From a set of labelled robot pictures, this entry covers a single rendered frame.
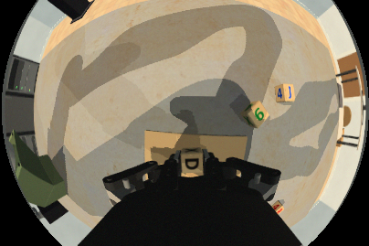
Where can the tan flat mat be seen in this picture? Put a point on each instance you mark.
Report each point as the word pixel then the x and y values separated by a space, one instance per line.
pixel 158 146

